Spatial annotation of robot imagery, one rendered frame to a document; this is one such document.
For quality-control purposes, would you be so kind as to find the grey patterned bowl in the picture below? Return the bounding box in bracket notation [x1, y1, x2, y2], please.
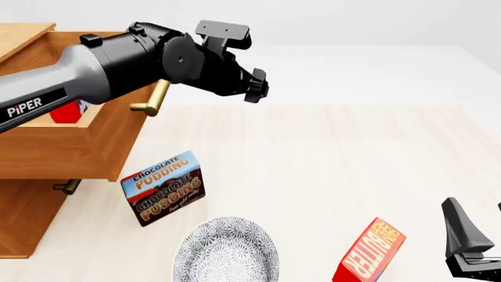
[172, 216, 281, 282]

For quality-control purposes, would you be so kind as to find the closed wooden drawer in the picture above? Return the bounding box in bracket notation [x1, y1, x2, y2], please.
[0, 179, 81, 260]

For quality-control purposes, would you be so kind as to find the wooden cabinet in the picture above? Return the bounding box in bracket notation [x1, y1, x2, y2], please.
[0, 22, 82, 260]

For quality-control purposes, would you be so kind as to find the red and orange butter box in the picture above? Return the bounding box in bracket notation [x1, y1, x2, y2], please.
[331, 216, 407, 282]

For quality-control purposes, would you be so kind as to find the dark brass drawer handle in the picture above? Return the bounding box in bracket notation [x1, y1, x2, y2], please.
[52, 178, 83, 196]

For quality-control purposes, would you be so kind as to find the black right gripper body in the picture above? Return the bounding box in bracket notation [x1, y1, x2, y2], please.
[445, 248, 501, 279]

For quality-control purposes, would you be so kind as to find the chocolate pudding box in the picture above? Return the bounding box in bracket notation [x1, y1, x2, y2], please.
[120, 150, 207, 228]

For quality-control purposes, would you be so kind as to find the open wooden drawer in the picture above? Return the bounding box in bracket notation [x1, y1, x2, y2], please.
[0, 31, 167, 183]

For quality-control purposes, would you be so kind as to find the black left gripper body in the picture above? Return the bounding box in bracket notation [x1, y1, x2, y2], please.
[241, 67, 271, 104]

